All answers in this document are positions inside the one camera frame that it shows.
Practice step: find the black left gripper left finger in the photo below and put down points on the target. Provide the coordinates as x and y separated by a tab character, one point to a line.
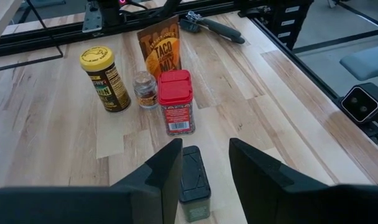
83	205

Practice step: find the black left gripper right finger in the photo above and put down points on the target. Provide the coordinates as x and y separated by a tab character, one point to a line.
301	205

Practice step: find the black-lid green spice tin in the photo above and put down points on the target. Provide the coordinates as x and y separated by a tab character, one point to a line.
193	174

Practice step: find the yellow-lid brown spice jar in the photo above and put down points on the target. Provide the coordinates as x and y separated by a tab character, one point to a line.
108	84

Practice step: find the small clear glass spice jar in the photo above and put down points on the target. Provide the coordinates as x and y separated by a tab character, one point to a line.
145	90

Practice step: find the red-lid smoked paprika tin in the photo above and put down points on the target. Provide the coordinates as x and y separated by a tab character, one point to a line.
176	102

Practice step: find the grey padded seat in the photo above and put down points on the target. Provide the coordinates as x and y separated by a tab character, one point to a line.
366	62

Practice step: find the black cabinet with white labels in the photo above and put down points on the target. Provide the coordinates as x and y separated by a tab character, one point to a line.
285	42

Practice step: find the black can opener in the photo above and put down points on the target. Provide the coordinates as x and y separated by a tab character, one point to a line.
223	31

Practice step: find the black stereo camera box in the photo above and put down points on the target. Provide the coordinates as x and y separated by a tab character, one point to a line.
361	104

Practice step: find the grey metal mount plate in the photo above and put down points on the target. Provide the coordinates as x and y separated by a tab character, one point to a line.
92	18

